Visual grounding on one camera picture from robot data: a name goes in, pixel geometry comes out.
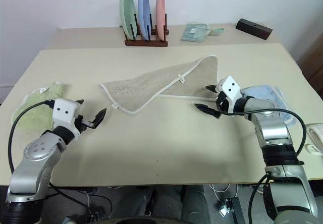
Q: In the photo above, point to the light green terry towel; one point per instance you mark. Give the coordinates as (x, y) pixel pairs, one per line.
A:
(38, 113)

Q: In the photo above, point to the light blue terry towel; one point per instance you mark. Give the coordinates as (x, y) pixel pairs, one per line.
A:
(277, 95)

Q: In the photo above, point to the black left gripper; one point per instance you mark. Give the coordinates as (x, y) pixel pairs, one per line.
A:
(81, 124)

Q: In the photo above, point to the folded teal green cloth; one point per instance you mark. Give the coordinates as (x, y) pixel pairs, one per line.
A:
(195, 33)

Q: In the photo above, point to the blue plate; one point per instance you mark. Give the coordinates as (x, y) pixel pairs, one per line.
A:
(143, 12)

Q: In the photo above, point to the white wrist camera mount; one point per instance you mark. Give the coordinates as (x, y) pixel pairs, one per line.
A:
(64, 110)
(230, 87)

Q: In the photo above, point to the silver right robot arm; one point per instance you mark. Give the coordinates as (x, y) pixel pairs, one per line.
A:
(272, 130)

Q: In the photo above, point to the mint green plate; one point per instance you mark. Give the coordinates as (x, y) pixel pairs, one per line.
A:
(127, 12)

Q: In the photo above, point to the dark wooden plate rack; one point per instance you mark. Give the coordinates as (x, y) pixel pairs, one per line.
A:
(146, 43)

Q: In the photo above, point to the beige towel with white trim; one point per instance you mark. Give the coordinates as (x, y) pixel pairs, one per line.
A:
(164, 85)

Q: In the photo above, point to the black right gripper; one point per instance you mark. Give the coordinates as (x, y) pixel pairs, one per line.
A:
(222, 103)

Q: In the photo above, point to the black rectangular box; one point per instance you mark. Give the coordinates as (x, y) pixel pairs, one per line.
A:
(233, 210)

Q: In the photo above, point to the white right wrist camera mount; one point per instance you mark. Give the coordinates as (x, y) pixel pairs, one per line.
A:
(230, 87)

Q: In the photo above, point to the dark brown rectangular block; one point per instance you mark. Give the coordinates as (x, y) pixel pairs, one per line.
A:
(255, 28)

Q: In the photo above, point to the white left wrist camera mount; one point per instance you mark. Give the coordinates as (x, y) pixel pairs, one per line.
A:
(64, 110)

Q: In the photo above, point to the dark grey rounded shape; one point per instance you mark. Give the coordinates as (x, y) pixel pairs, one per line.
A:
(195, 201)
(133, 202)

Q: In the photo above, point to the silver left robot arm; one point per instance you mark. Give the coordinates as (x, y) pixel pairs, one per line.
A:
(32, 163)

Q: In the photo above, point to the pink plate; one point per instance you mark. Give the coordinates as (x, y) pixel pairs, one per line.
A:
(160, 14)

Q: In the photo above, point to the cream white towel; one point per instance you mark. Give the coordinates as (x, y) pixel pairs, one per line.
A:
(316, 135)

